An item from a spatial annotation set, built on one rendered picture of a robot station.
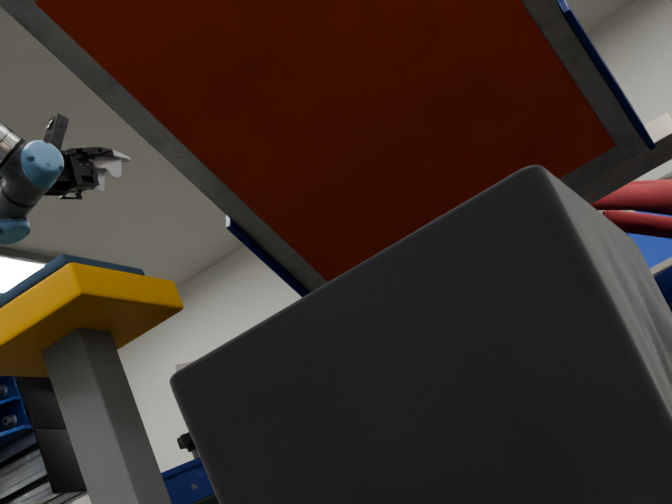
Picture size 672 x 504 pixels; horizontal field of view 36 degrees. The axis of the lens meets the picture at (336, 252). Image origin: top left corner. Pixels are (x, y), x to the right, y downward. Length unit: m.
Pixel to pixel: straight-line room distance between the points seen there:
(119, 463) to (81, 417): 0.05
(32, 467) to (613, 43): 4.93
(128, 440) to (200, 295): 5.90
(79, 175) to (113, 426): 1.33
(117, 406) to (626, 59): 5.27
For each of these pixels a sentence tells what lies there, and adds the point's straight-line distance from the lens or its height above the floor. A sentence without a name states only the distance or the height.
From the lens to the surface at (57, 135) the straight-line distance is 2.11.
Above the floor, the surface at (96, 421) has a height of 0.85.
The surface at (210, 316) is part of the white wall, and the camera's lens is 6.62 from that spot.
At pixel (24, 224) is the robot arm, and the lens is 1.94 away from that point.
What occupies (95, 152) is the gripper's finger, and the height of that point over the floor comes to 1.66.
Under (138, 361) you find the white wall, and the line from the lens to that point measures 6.92.
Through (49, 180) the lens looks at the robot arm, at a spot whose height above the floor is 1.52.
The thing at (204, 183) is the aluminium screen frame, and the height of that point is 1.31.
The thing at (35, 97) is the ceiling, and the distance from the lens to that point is 4.38.
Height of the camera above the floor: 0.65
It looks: 19 degrees up
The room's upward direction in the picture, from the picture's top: 24 degrees counter-clockwise
